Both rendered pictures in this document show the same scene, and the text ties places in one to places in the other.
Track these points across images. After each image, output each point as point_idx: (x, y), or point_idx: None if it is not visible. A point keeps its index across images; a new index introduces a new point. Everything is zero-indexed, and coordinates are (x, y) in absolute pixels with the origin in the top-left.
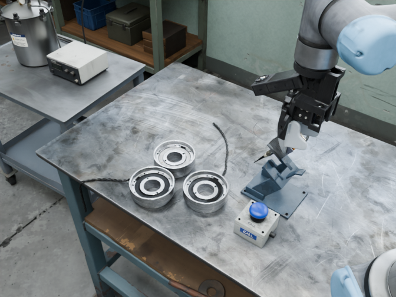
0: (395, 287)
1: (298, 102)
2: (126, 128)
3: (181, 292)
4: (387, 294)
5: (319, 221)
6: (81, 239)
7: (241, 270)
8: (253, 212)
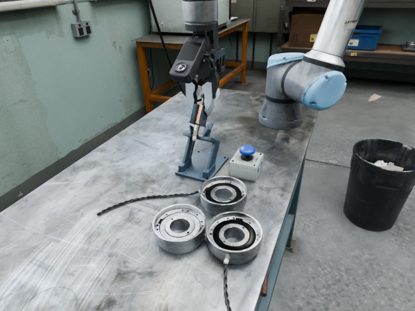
0: (338, 50)
1: (215, 55)
2: None
3: None
4: (338, 58)
5: (223, 146)
6: None
7: (287, 174)
8: (252, 150)
